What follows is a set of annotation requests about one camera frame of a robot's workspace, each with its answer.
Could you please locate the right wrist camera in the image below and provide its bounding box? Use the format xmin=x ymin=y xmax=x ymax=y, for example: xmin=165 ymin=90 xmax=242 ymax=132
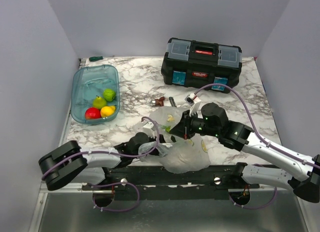
xmin=185 ymin=93 xmax=201 ymax=117

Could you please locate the yellow fake lemon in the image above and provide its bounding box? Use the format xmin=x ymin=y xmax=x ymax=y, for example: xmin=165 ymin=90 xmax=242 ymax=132
xmin=100 ymin=106 xmax=116 ymax=118

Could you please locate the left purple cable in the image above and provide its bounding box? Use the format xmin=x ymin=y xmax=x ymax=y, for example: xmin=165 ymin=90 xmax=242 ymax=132
xmin=41 ymin=116 xmax=161 ymax=213

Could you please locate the translucent plastic bag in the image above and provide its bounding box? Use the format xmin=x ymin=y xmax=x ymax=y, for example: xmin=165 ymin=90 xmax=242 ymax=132
xmin=139 ymin=106 xmax=211 ymax=174

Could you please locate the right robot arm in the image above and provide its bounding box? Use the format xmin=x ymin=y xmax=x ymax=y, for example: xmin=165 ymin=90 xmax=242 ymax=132
xmin=169 ymin=103 xmax=320 ymax=203

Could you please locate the green fake lime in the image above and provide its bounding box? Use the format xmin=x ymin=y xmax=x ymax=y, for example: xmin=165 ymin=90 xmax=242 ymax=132
xmin=103 ymin=88 xmax=116 ymax=102

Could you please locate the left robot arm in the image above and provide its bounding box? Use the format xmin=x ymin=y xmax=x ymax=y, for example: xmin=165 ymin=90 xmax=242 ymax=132
xmin=38 ymin=132 xmax=165 ymax=191

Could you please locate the green handled screwdriver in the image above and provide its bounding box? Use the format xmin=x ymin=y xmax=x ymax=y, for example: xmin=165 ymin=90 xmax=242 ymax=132
xmin=88 ymin=55 xmax=114 ymax=62

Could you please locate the brown faucet tap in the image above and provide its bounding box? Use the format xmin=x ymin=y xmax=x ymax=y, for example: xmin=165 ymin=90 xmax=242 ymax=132
xmin=150 ymin=97 xmax=165 ymax=107

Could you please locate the purple cable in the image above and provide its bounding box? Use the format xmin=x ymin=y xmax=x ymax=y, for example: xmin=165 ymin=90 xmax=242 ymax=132
xmin=194 ymin=83 xmax=320 ymax=210
xmin=41 ymin=116 xmax=161 ymax=213

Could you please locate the teal transparent plastic tray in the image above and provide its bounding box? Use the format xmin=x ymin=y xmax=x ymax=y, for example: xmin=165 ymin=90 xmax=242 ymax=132
xmin=70 ymin=64 xmax=121 ymax=125

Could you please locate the green fake pear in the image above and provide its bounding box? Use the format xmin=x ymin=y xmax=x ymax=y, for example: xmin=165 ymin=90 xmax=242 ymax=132
xmin=92 ymin=96 xmax=107 ymax=110

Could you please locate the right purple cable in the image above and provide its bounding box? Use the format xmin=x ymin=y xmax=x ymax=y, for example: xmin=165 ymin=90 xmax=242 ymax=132
xmin=194 ymin=83 xmax=320 ymax=210

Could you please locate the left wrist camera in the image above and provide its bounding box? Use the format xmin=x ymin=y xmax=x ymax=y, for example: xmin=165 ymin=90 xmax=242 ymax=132
xmin=142 ymin=121 xmax=157 ymax=138

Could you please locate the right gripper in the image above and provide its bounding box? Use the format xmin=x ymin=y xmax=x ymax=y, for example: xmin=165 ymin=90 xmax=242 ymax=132
xmin=169 ymin=109 xmax=220 ymax=140

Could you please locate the black mounting rail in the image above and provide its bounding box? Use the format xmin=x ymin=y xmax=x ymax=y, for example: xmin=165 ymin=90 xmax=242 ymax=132
xmin=83 ymin=163 xmax=259 ymax=206

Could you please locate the black Delixi toolbox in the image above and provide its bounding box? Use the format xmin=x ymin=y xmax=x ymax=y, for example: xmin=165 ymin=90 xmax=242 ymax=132
xmin=161 ymin=37 xmax=242 ymax=93

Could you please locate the red fake apple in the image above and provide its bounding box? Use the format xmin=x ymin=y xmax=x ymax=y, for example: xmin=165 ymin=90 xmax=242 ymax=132
xmin=84 ymin=107 xmax=101 ymax=120

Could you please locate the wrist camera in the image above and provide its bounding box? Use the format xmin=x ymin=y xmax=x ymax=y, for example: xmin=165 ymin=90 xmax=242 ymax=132
xmin=185 ymin=93 xmax=201 ymax=117
xmin=142 ymin=121 xmax=157 ymax=138

